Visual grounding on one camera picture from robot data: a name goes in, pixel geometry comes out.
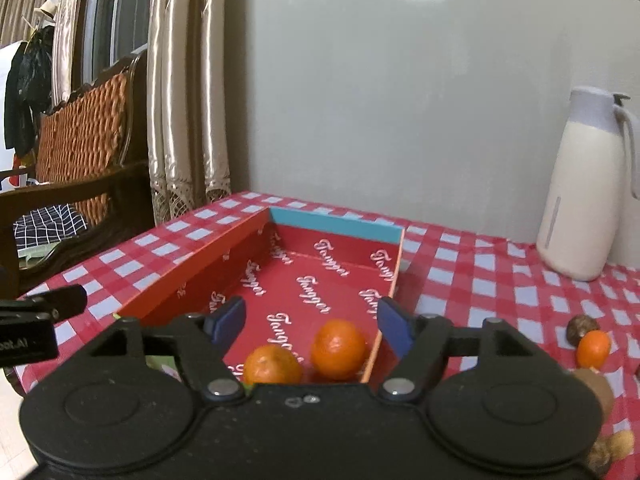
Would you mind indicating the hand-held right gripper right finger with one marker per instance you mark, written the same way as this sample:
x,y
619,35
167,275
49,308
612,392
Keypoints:
x,y
395,331

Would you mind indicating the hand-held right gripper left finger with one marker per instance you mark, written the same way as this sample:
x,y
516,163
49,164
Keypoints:
x,y
227,321

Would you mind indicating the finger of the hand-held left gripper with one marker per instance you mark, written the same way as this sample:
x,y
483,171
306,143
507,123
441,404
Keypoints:
x,y
60,301

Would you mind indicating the orange tangerine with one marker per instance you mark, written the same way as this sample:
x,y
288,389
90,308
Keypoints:
x,y
272,366
339,349
593,349

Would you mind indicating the red cardboard box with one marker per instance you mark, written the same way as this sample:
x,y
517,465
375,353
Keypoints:
x,y
310,275

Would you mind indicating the brown kiwi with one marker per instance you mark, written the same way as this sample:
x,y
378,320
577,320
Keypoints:
x,y
597,390

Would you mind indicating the dark brown walnut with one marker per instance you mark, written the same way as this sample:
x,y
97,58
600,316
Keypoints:
x,y
580,326
600,457

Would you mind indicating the dark checked cushion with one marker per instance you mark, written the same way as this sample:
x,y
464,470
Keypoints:
x,y
50,225

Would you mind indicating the red checkered tablecloth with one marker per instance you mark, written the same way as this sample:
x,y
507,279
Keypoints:
x,y
480,280

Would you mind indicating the wicker wooden chair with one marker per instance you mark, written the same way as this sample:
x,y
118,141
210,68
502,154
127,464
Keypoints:
x,y
80,130

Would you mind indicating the black hanging coat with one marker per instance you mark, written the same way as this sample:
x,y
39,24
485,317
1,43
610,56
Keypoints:
x,y
27,90

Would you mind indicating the cream thermos jug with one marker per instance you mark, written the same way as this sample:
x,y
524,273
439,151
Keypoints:
x,y
580,185

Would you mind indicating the beige satin curtain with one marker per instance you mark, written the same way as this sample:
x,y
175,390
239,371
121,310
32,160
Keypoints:
x,y
67,35
187,85

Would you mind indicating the window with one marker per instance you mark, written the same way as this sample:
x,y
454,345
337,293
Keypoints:
x,y
117,20

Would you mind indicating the white hat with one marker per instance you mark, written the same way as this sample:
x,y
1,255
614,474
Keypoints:
x,y
46,11

